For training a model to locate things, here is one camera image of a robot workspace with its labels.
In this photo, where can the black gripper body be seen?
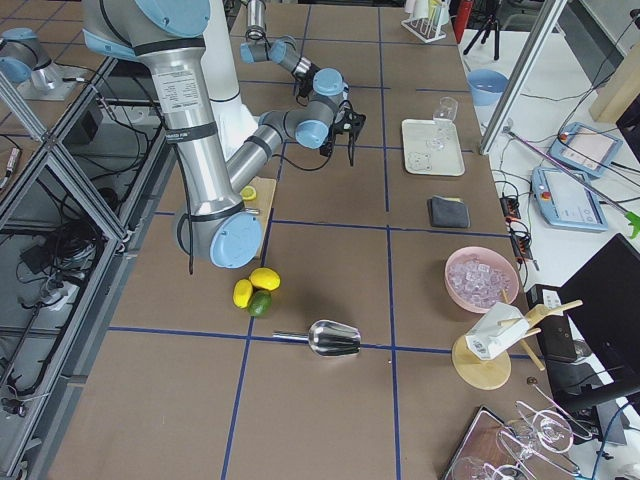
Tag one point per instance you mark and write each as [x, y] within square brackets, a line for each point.
[346, 123]

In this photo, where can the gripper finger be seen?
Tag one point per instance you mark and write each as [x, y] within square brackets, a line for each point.
[352, 142]
[327, 148]

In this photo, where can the blue bowl with fork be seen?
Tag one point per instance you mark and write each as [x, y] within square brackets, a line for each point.
[486, 86]

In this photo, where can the steel ice scoop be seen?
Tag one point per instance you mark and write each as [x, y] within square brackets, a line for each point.
[327, 338]

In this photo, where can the pink bowl with ice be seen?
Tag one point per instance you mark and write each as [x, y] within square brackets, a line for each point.
[476, 278]

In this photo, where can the bamboo cutting board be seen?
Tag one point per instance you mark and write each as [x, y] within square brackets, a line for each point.
[266, 189]

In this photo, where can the cream bear tray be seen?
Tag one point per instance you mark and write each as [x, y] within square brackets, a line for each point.
[419, 160]

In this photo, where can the clear wine glass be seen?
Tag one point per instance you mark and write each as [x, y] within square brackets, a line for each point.
[443, 121]

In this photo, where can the lemon half slice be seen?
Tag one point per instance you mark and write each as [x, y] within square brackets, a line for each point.
[249, 193]

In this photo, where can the grey folded cloth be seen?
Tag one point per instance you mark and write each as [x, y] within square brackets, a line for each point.
[447, 213]

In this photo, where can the yellow lemon front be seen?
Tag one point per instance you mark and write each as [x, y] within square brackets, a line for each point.
[265, 278]

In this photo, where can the yellow lemon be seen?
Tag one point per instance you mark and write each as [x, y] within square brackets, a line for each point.
[242, 293]
[265, 278]

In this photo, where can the red cylinder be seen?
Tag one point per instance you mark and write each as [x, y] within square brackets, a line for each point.
[463, 14]

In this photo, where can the green lime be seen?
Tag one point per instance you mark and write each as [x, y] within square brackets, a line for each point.
[259, 303]

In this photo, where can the black tripod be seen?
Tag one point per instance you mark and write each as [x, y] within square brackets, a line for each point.
[490, 26]

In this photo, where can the yellow lemon rear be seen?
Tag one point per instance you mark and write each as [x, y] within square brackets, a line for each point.
[242, 293]

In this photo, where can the near teach pendant tablet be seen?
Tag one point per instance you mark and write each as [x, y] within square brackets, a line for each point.
[565, 203]

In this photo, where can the teach pendant tablet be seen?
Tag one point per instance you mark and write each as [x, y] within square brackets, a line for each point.
[565, 203]
[584, 148]

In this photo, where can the far teach pendant tablet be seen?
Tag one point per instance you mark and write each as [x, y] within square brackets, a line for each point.
[584, 148]

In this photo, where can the white cup on stand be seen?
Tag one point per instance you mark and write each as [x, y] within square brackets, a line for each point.
[498, 329]

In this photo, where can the wooden cup stand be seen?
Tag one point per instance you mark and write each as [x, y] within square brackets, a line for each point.
[493, 374]

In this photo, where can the rod with green tip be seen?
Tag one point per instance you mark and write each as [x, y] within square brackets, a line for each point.
[633, 218]

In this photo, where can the black monitor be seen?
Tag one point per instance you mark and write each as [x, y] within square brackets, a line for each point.
[608, 320]

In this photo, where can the glasses on dark tray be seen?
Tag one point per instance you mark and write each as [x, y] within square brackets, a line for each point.
[533, 445]

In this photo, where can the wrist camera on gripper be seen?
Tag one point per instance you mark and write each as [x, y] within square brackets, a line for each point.
[347, 115]

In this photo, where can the white wire cup rack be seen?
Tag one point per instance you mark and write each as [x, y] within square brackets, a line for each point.
[426, 19]

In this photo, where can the aluminium frame post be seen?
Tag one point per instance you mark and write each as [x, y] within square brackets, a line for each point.
[542, 28]

